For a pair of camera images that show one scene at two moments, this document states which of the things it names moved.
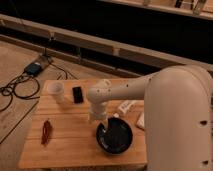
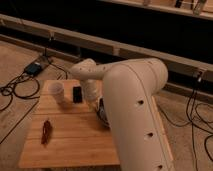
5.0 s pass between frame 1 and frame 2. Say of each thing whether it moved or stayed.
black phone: stayed
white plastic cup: stayed
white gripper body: moved
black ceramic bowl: moved
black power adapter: stayed
